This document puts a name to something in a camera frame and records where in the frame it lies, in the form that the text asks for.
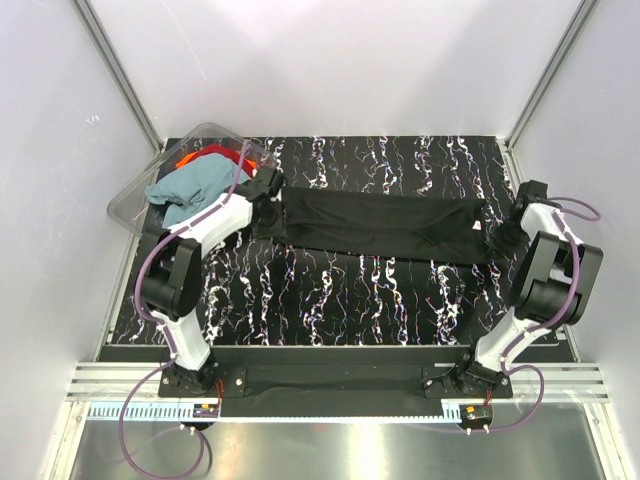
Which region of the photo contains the black t shirt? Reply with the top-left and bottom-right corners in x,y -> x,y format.
282,187 -> 494,265

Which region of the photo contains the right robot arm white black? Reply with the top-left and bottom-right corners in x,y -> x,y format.
447,180 -> 604,398

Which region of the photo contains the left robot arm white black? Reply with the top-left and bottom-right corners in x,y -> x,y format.
134,167 -> 285,396

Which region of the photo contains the light blue t shirt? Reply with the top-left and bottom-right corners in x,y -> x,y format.
145,153 -> 238,229

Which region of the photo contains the black marbled table mat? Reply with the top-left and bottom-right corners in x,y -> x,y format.
99,134 -> 571,347

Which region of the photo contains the red t shirt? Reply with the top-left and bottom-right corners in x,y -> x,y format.
192,144 -> 257,169

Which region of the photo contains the clear plastic bin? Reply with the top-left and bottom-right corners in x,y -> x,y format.
107,122 -> 246,237

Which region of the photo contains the orange t shirt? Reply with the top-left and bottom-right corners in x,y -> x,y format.
175,152 -> 257,174

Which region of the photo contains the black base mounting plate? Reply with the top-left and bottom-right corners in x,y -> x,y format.
159,346 -> 512,413

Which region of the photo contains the right orange black connector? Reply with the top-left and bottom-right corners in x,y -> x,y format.
461,405 -> 493,422

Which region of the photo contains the orange black connector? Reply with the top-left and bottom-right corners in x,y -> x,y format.
461,405 -> 493,422
193,403 -> 221,418

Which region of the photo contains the left orange black connector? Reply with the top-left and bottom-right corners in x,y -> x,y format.
193,403 -> 221,418

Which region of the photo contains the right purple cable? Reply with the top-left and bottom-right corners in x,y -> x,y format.
487,197 -> 601,434

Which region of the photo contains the white slotted cable duct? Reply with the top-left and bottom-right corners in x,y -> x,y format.
88,401 -> 462,424

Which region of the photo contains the left aluminium frame post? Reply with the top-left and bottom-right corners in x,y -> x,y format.
71,0 -> 164,153

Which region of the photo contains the aluminium frame post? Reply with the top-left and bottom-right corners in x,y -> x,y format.
505,0 -> 600,150
71,0 -> 164,153

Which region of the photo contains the aluminium rail crossbar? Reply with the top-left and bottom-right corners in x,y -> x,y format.
67,362 -> 608,403

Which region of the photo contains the right aluminium frame post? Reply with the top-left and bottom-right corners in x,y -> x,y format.
505,0 -> 600,150

